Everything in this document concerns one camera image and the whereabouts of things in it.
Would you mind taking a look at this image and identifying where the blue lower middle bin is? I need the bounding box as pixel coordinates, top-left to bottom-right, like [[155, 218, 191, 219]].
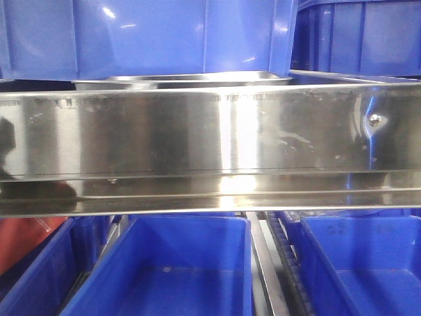
[[62, 215, 253, 315]]

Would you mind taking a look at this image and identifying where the silver metal tray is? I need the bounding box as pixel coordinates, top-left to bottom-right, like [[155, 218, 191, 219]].
[[72, 71, 291, 90]]

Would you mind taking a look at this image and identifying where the large blue upper bin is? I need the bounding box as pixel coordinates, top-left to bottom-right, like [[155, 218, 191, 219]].
[[1, 1, 297, 81]]

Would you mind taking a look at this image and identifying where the red paper package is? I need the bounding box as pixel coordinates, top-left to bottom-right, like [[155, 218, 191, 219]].
[[1, 217, 67, 274]]

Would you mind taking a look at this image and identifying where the blue lower right bin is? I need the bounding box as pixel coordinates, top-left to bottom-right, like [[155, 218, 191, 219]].
[[276, 211, 420, 315]]

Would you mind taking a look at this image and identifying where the white roller track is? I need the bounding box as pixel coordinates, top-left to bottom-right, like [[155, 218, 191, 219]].
[[266, 212, 315, 315]]

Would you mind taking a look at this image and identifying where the blue upper right crate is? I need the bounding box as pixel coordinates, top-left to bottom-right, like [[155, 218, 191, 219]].
[[291, 1, 420, 77]]

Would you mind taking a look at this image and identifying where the blue lower left bin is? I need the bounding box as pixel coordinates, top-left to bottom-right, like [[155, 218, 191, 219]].
[[1, 216, 111, 315]]

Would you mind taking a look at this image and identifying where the stainless steel shelf rail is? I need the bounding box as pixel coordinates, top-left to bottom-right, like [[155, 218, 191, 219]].
[[1, 82, 420, 217]]

